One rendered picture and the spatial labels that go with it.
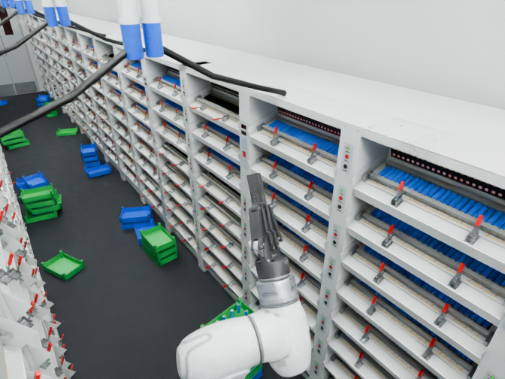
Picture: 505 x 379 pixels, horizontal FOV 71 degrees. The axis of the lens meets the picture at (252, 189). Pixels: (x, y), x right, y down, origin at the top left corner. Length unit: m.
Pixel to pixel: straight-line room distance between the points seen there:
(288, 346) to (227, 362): 0.13
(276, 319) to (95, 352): 2.21
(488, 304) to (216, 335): 0.92
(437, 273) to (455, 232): 0.19
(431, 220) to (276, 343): 0.75
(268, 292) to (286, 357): 0.14
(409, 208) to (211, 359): 0.89
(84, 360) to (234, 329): 2.17
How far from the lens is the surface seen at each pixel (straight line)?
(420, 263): 1.45
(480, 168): 1.19
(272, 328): 0.80
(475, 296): 1.40
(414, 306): 1.56
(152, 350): 2.78
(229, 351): 0.77
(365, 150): 1.43
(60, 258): 3.79
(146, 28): 1.33
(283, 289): 0.79
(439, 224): 1.34
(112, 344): 2.90
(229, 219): 2.52
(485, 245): 1.30
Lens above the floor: 2.18
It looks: 30 degrees down
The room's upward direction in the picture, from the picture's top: straight up
